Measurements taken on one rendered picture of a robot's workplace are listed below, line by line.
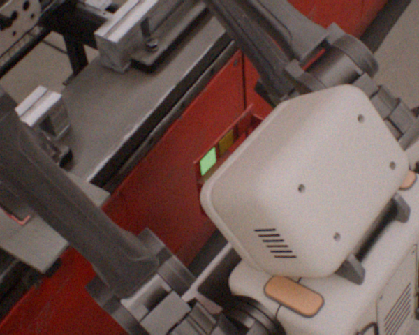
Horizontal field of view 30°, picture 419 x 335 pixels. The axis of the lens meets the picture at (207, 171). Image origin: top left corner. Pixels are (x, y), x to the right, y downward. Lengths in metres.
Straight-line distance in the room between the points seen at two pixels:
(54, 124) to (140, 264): 0.75
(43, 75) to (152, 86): 1.42
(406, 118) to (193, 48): 0.73
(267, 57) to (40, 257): 0.51
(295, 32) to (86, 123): 0.62
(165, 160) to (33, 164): 1.06
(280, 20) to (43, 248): 0.53
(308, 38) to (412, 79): 1.81
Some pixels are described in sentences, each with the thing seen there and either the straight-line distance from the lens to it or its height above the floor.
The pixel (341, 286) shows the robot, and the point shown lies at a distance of 0.94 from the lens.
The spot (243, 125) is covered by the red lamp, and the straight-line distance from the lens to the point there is 1.65.
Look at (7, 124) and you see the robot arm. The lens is 0.68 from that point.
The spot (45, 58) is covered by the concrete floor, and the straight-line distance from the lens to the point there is 3.13.
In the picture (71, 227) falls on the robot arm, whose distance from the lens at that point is 0.78.
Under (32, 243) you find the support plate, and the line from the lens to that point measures 1.31.
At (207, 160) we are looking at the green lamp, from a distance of 1.59.
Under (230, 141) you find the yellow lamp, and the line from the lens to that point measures 1.64.
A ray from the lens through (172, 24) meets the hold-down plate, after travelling 1.76.
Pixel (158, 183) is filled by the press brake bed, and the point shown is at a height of 0.65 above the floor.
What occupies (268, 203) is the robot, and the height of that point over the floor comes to 1.37.
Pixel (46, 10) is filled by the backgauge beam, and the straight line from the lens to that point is 1.87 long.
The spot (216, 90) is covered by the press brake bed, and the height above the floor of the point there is 0.73.
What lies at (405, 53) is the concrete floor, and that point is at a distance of 3.03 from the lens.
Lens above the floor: 2.05
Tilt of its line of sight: 51 degrees down
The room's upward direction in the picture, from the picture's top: 7 degrees counter-clockwise
